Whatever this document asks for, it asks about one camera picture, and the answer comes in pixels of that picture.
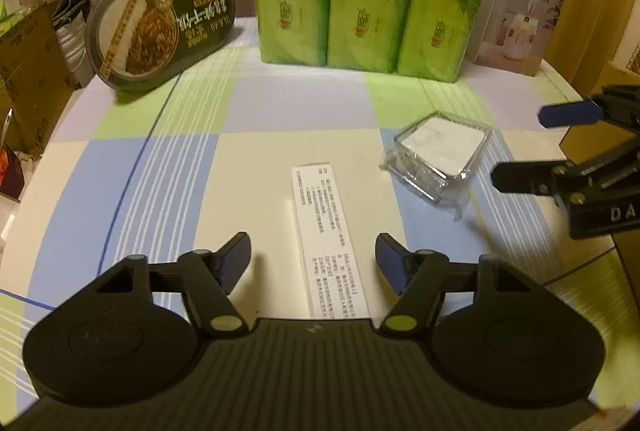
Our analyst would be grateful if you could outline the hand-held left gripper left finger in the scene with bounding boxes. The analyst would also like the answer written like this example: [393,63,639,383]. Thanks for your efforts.
[57,232,251,337]

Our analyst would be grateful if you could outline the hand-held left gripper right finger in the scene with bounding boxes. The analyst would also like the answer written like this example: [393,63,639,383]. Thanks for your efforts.
[375,232,551,337]

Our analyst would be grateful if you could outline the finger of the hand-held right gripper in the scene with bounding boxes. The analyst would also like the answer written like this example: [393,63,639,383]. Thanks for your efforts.
[537,83,640,130]
[491,142,640,199]

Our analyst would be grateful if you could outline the large cardboard box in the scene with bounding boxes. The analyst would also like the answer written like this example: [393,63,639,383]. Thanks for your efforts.
[559,58,640,272]

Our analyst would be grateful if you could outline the long white printed box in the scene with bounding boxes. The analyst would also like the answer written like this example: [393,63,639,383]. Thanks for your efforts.
[291,163,372,321]

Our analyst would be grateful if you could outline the clear container with white insert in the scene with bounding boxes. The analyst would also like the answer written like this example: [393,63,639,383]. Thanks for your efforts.
[379,111,494,206]

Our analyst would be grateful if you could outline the desktop with checked tablecloth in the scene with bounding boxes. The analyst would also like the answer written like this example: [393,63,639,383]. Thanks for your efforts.
[0,16,640,412]

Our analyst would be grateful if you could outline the white humidifier box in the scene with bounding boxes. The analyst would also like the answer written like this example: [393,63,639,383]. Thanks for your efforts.
[467,0,570,78]

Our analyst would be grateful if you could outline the dark green instant meal bowl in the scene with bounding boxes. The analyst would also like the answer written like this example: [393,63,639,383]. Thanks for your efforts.
[85,0,239,92]

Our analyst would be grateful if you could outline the red packet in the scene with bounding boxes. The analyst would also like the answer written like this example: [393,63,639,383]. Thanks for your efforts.
[0,146,26,198]

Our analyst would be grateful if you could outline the stacked metal pots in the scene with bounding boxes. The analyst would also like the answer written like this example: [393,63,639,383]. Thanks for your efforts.
[52,0,93,86]

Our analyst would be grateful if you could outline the brown cardboard carton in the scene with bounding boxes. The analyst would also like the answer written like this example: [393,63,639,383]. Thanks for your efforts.
[0,1,76,156]

